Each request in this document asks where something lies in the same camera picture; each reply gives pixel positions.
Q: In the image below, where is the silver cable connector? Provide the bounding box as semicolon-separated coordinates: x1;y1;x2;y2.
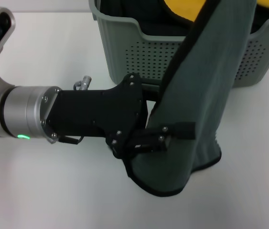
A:
73;75;92;92

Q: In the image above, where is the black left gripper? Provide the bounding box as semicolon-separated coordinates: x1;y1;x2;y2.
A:
44;73;165;142

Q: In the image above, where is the grey-green perforated storage box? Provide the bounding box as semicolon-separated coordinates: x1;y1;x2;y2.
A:
88;0;269;88

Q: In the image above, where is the green and yellow towel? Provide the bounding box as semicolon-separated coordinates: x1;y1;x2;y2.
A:
124;0;269;198

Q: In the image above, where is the yellow towel with black edge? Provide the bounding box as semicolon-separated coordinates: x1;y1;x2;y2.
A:
164;0;206;22

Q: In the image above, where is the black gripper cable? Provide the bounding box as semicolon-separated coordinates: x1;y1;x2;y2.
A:
44;134;84;146

